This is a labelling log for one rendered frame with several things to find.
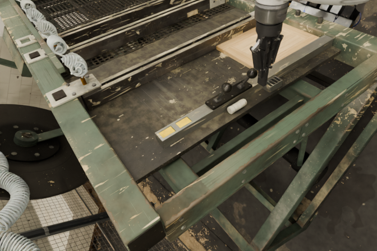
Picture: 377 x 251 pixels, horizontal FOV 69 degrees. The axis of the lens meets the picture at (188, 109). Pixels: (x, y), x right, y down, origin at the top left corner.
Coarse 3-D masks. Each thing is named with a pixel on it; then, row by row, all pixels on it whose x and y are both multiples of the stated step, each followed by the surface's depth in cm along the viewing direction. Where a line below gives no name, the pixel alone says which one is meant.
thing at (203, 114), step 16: (304, 48) 123; (320, 48) 124; (288, 64) 115; (256, 80) 110; (240, 96) 105; (192, 112) 100; (208, 112) 99; (176, 128) 94; (192, 128) 97; (160, 144) 95
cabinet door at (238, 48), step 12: (240, 36) 140; (252, 36) 139; (288, 36) 136; (300, 36) 135; (312, 36) 134; (216, 48) 136; (228, 48) 133; (240, 48) 132; (288, 48) 128; (300, 48) 127; (240, 60) 125; (276, 60) 122
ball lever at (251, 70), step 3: (249, 69) 96; (252, 69) 95; (255, 69) 96; (249, 72) 96; (252, 72) 95; (255, 72) 95; (249, 75) 96; (252, 75) 95; (255, 75) 95; (246, 78) 100; (243, 81) 102; (246, 81) 102; (240, 84) 106; (243, 84) 104; (240, 87) 105
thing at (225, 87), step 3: (225, 84) 91; (228, 84) 91; (222, 87) 91; (225, 87) 91; (228, 87) 90; (231, 87) 91; (222, 90) 92; (225, 90) 91; (228, 90) 91; (231, 90) 91; (222, 93) 95; (225, 93) 92; (219, 96) 98; (213, 99) 101; (216, 99) 101; (219, 99) 101; (216, 102) 101
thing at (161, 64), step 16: (208, 32) 135; (224, 32) 134; (176, 48) 127; (192, 48) 127; (208, 48) 133; (80, 64) 100; (144, 64) 120; (160, 64) 121; (176, 64) 126; (80, 80) 109; (96, 80) 108; (112, 80) 115; (128, 80) 115; (144, 80) 120; (48, 96) 103; (96, 96) 110; (112, 96) 114
